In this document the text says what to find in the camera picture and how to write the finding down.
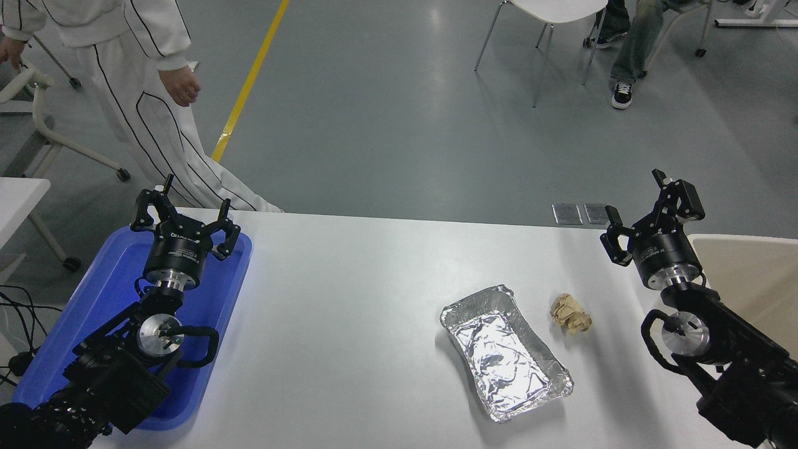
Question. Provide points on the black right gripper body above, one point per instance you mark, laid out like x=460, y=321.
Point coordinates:
x=664, y=252

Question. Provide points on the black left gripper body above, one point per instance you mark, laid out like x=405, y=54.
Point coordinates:
x=176, y=255

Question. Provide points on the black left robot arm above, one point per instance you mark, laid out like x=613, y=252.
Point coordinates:
x=112, y=374

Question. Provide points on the person's hand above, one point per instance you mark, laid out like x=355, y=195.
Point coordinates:
x=181, y=86
x=11, y=51

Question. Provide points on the metal floor plate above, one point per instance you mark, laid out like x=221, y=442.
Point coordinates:
x=567, y=214
x=595, y=214

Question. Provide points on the blue plastic tray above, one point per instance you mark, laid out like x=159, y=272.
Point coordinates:
x=215, y=299

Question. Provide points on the crumpled tan paper ball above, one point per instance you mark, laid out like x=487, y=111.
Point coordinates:
x=570, y=315

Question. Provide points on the large pale bin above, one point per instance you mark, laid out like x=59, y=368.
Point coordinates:
x=748, y=274

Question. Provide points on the standing person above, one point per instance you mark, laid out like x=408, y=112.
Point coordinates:
x=124, y=93

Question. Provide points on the white side table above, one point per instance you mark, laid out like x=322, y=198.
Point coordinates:
x=19, y=199

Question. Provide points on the chair legs with casters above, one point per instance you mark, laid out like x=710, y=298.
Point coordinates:
x=701, y=52

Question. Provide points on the yellow floor tape line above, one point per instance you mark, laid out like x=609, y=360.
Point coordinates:
x=249, y=81

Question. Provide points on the seated person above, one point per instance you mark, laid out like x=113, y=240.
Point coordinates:
x=636, y=43

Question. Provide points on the silver foil tray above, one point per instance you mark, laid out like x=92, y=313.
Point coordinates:
x=499, y=362

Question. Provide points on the white table base bar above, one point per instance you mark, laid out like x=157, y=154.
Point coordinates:
x=748, y=23

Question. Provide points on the white chair with metal legs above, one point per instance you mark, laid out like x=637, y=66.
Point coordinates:
x=555, y=7

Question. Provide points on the white rolling frame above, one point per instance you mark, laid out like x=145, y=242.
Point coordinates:
x=38, y=106

